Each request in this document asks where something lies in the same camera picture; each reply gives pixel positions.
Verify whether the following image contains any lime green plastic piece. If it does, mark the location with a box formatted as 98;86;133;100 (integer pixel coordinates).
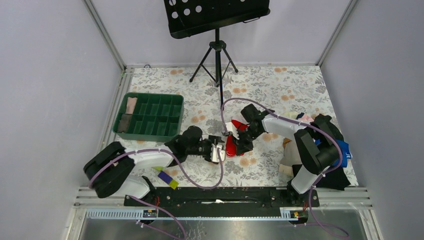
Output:
152;166;164;172

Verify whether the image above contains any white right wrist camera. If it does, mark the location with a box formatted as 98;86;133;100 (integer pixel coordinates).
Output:
223;122;239;139

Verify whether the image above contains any black music stand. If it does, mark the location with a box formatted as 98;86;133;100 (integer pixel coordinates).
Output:
163;0;271;105

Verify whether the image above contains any purple and green block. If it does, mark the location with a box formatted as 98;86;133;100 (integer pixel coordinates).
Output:
157;171;179;190

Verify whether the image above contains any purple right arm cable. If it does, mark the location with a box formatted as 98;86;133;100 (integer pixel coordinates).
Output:
219;97;351;240

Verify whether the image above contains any grey rolled cloth in tray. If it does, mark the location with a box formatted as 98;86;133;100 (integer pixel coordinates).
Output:
117;113;133;133

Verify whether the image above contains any pink rolled cloth in tray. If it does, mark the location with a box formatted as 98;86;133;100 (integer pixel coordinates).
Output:
125;97;138;115

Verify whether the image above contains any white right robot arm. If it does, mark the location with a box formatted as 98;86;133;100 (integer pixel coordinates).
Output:
226;104;342;206

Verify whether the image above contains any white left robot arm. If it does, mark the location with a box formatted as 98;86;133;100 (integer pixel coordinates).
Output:
83;126;226;206

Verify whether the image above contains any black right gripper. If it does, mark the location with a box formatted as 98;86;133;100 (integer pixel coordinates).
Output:
231;125;263;156

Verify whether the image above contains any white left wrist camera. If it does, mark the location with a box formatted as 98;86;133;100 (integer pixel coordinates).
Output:
211;144;226;164

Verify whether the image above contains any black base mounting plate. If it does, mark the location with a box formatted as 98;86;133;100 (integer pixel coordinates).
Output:
143;187;320;218

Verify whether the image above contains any beige grey garment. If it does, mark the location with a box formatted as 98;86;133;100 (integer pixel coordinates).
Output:
279;140;302;177

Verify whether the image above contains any brown garment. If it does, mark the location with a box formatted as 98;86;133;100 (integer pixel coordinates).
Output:
282;138;292;149

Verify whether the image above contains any black mesh garment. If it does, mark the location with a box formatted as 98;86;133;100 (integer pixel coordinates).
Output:
312;113;345;141

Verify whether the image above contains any floral patterned table mat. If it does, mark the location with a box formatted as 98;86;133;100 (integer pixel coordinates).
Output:
122;66;337;187

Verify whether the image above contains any green plastic divided tray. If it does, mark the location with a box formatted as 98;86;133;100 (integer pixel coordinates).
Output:
112;92;184;143

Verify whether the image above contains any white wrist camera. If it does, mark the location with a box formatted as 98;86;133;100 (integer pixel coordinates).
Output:
211;144;226;164
223;122;239;139

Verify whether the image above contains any pink garment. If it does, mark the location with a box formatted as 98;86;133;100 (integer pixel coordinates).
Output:
298;113;314;124

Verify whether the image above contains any red underwear white trim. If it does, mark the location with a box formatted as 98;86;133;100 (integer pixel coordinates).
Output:
225;119;248;158

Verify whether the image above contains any pale yellow-green garment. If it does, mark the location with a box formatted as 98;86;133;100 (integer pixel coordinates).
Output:
281;111;300;120

